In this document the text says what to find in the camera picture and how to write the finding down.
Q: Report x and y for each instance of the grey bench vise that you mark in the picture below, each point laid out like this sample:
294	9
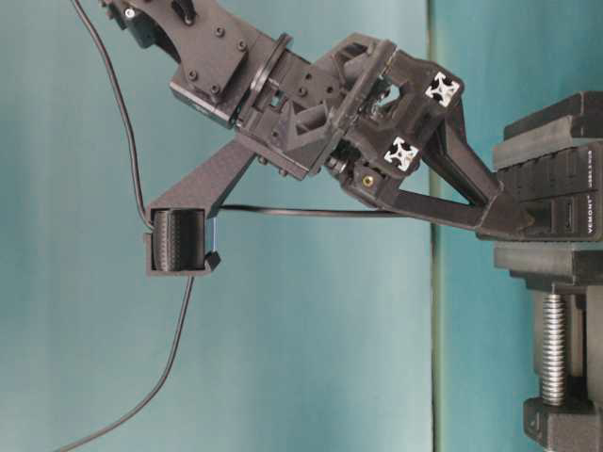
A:
571	269

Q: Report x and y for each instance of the silver threaded vise screw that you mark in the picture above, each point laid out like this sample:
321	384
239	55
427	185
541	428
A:
553	374

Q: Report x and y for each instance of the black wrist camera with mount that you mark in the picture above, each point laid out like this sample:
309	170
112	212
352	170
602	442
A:
177	245

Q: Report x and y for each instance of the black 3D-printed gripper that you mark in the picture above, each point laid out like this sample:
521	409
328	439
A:
367	112

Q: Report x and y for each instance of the black multi-port USB hub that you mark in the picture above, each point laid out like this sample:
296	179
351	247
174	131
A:
562	191

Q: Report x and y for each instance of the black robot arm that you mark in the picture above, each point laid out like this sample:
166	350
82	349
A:
219	56

